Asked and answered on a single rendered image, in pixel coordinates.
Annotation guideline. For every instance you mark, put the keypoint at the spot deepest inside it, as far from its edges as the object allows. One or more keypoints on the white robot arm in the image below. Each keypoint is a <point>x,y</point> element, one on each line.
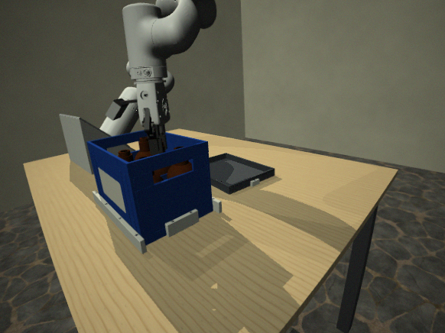
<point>150,40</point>

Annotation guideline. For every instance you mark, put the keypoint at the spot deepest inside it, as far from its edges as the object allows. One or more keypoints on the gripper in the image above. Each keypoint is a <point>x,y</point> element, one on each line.
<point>154,107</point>

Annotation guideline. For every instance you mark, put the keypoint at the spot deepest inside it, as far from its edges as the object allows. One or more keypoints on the brown bottle with red base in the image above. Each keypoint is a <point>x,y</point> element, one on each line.
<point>163,170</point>

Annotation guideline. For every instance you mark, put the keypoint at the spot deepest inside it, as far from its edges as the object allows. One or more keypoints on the dark blue crate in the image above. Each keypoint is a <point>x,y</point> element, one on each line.
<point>129,186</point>

